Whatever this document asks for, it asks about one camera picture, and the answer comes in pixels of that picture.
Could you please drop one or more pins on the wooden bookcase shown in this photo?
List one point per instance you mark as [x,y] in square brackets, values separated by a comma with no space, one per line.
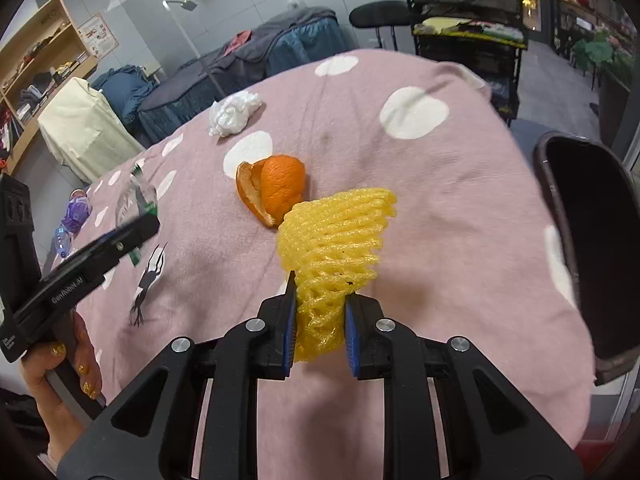
[52,14]

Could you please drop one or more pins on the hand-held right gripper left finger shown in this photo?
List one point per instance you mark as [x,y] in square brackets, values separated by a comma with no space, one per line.
[288,340]

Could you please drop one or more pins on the pink white-dotted blanket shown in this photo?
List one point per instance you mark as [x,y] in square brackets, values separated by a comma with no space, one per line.
[425,200]

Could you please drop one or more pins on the red cloth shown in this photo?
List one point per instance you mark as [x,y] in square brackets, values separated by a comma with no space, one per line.
[240,40]

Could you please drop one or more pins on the red glossy object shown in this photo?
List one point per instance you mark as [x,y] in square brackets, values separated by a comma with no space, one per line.
[595,442]

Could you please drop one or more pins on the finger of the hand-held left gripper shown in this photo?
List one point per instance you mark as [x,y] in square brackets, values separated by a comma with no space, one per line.
[132,235]

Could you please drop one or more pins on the clear purple-label plastic bottle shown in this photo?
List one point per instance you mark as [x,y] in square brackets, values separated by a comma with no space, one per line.
[75,210]

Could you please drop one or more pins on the orange peel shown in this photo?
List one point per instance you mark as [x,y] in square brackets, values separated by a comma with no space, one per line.
[280,185]

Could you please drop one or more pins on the red bordered wall poster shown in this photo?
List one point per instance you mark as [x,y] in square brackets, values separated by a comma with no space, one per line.
[97,35]

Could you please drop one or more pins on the pale yellow sheet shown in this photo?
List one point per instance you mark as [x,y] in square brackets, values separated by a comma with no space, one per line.
[442,24]

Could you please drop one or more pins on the person's left hand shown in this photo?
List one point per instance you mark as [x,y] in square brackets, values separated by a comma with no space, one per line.
[37,385]

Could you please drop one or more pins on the blue bedding pile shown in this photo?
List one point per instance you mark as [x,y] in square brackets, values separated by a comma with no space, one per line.
[122,90]

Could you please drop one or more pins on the yellow foam fruit net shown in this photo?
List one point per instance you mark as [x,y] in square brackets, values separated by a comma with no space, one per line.
[335,240]

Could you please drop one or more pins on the dark brown plant pot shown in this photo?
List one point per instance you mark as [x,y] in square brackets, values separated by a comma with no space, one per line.
[612,100]

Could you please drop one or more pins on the clear green-label plastic bottle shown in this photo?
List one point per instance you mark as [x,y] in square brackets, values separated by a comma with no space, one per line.
[132,197]

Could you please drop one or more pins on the crumpled white tissue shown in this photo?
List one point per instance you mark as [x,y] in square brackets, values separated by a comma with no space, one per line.
[232,112]

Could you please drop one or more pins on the brown plastic trash bin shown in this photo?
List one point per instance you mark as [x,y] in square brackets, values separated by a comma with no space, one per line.
[600,260]

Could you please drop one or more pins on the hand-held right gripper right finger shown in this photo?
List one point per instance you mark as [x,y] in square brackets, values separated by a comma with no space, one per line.
[351,345]

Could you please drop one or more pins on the black round stool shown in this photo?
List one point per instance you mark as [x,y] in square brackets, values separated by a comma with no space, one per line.
[380,12]

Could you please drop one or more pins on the white floor lamp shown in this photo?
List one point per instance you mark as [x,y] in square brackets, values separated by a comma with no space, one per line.
[182,4]

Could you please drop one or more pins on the bed with grey blue bedding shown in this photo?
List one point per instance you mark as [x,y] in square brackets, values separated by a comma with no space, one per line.
[280,35]

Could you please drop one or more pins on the green leafy plant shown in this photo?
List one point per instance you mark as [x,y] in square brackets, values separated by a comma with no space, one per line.
[600,52]

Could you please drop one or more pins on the cream cloth cover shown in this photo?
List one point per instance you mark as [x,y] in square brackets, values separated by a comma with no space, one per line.
[80,125]

